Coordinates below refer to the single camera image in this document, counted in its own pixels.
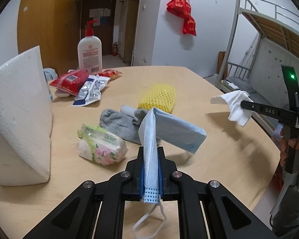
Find green floral tissue pack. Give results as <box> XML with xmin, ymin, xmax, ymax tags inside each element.
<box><xmin>77</xmin><ymin>124</ymin><xmax>128</xmax><ymax>166</ymax></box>

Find white tissue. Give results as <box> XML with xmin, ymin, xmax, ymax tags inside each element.
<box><xmin>210</xmin><ymin>90</ymin><xmax>253</xmax><ymax>127</ymax></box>

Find blue surgical face mask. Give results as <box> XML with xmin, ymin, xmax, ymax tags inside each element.
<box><xmin>133</xmin><ymin>107</ymin><xmax>207</xmax><ymax>238</ymax></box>

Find yellow foam fruit net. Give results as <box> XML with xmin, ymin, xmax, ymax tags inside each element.
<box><xmin>138</xmin><ymin>84</ymin><xmax>176</xmax><ymax>113</ymax></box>

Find person's right hand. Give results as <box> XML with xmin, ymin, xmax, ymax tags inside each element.
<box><xmin>279</xmin><ymin>128</ymin><xmax>299</xmax><ymax>173</ymax></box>

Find grey sock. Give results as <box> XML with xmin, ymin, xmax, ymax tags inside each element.
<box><xmin>99</xmin><ymin>109</ymin><xmax>148</xmax><ymax>145</ymax></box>

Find metal bunk bed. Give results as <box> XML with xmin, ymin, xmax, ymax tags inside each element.
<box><xmin>215</xmin><ymin>0</ymin><xmax>299</xmax><ymax>135</ymax></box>

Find blue white foil packet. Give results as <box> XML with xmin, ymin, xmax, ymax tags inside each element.
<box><xmin>72</xmin><ymin>75</ymin><xmax>110</xmax><ymax>107</ymax></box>

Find white styrofoam box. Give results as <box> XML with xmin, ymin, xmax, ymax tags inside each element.
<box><xmin>0</xmin><ymin>46</ymin><xmax>53</xmax><ymax>186</ymax></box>

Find small red orange snack packet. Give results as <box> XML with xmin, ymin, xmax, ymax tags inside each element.
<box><xmin>99</xmin><ymin>69</ymin><xmax>122</xmax><ymax>81</ymax></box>

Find grey cloth covered box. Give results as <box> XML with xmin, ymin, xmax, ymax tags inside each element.
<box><xmin>43</xmin><ymin>68</ymin><xmax>58</xmax><ymax>81</ymax></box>

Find white lotion pump bottle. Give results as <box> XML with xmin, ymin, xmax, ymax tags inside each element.
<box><xmin>78</xmin><ymin>20</ymin><xmax>102</xmax><ymax>74</ymax></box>

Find red fire extinguisher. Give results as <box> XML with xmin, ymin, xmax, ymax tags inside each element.
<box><xmin>112</xmin><ymin>42</ymin><xmax>118</xmax><ymax>56</ymax></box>

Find red hanging cloth bags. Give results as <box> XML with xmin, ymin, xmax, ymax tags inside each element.
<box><xmin>166</xmin><ymin>0</ymin><xmax>197</xmax><ymax>37</ymax></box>

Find dark brown entrance door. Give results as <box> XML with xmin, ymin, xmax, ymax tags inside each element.
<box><xmin>80</xmin><ymin>0</ymin><xmax>117</xmax><ymax>56</ymax></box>

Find wooden wardrobe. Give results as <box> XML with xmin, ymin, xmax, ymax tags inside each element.
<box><xmin>17</xmin><ymin>0</ymin><xmax>82</xmax><ymax>74</ymax></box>

